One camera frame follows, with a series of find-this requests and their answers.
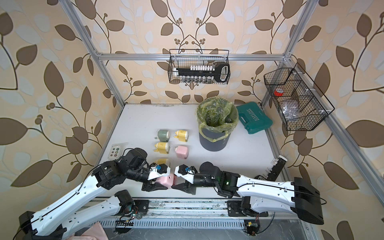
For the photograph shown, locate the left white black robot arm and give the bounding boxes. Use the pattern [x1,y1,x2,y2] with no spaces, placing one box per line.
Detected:
[14,148,171,240]

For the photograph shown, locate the yellow sharpener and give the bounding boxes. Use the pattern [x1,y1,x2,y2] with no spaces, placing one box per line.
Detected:
[174,130,189,143]
[154,142,170,154]
[155,158,171,167]

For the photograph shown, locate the yellow sharpener middle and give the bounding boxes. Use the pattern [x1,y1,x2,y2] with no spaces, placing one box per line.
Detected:
[154,142,170,154]

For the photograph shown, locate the black wire basket back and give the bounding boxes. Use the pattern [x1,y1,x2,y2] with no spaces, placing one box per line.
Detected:
[168,49,231,85]

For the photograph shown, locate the green plastic tool case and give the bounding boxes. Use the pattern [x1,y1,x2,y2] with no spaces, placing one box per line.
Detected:
[237,102,273,135]

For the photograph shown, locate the grey trash bin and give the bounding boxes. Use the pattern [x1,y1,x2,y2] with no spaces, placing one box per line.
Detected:
[199,126,231,152]

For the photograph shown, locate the pink sharpener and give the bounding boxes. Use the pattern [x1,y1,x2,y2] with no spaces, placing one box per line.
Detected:
[175,146,189,159]
[156,174,176,189]

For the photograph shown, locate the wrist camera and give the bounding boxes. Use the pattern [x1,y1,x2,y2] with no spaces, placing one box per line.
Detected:
[148,163,171,181]
[175,165,198,184]

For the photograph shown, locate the green plastic bin liner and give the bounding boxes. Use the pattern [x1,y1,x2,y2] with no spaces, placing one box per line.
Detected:
[196,97,239,133]

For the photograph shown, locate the black wire basket right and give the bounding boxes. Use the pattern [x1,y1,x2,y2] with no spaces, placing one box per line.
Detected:
[264,63,335,131]

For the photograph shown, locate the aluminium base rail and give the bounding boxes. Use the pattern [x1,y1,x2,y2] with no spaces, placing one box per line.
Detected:
[89,197,313,220]

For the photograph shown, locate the yellow sharpener back right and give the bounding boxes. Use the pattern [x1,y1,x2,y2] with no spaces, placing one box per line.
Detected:
[174,130,189,143]

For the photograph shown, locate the green pencil sharpener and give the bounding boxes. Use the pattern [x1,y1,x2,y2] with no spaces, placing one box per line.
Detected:
[155,129,170,142]

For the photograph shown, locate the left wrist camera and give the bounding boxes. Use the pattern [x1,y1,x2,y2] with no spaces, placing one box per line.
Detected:
[148,163,171,181]

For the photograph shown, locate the clear plastic bag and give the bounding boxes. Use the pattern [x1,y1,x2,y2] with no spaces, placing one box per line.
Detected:
[282,99,301,121]

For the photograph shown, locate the socket set holder black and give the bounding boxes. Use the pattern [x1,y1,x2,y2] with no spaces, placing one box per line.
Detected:
[169,63,231,84]

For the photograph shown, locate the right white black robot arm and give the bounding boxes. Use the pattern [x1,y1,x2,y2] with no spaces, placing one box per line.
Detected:
[172,162,326,225]

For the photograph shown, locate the pink cloth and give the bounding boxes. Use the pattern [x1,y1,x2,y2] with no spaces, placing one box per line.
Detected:
[68,222,109,240]

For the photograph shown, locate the pink sharpener front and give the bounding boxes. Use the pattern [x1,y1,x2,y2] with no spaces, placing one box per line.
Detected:
[156,174,176,189]

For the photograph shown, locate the yellow sharpener front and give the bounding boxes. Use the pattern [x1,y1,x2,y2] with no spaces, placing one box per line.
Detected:
[155,158,171,167]

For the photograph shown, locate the black wire basket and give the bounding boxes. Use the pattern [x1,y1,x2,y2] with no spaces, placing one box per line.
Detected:
[264,63,335,131]
[168,49,231,85]

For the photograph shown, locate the white button remote box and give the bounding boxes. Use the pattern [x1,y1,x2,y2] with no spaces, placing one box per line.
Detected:
[108,144,123,161]

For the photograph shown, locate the slotted grey cable duct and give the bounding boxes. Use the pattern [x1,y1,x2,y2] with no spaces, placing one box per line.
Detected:
[100,219,245,230]

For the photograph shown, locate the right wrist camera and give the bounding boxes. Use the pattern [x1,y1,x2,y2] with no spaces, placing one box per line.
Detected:
[175,165,198,184]

